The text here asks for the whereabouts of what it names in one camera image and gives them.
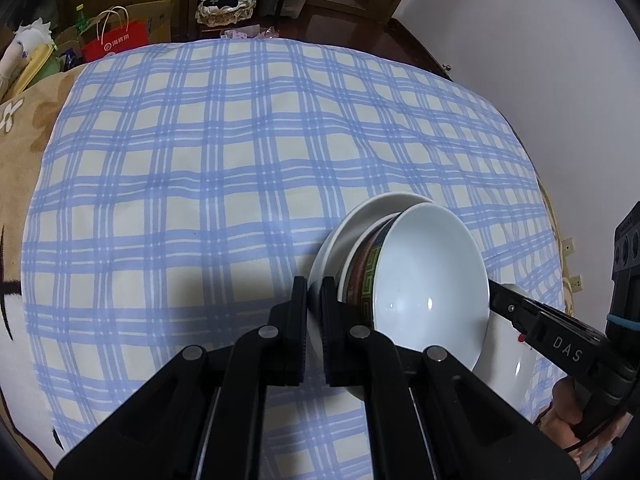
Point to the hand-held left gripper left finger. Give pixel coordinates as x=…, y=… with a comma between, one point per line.
x=295, y=330

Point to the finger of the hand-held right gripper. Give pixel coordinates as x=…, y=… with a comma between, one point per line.
x=560, y=342

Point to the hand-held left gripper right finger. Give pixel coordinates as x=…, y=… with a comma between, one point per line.
x=332, y=340

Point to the white cherry print plate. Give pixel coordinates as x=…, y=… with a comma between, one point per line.
x=505, y=360

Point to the white bowl with cartoon print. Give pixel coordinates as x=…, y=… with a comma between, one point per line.
x=332, y=240

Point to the small red patterned bowl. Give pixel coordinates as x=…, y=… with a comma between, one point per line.
x=430, y=270

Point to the person's right hand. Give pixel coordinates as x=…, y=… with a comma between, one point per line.
x=567, y=405

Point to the blue checked cloth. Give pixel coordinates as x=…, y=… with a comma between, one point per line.
x=175, y=160

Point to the pink packets on floor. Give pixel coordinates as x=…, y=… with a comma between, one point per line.
x=240, y=35

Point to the wicker basket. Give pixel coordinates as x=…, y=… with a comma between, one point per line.
x=225, y=15

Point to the red paper bag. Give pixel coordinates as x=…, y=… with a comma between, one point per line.
x=115, y=42

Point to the cardboard box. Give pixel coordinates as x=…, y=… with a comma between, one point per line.
x=67, y=40
x=152, y=20

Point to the yellow green cushion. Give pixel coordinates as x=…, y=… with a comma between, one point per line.
x=37, y=67

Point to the green bottle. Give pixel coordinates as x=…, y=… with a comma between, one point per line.
x=80, y=17

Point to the pink doll with white hair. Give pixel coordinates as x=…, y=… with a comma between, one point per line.
x=32, y=35

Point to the beige wall socket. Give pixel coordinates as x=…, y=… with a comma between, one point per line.
x=576, y=283
x=568, y=247

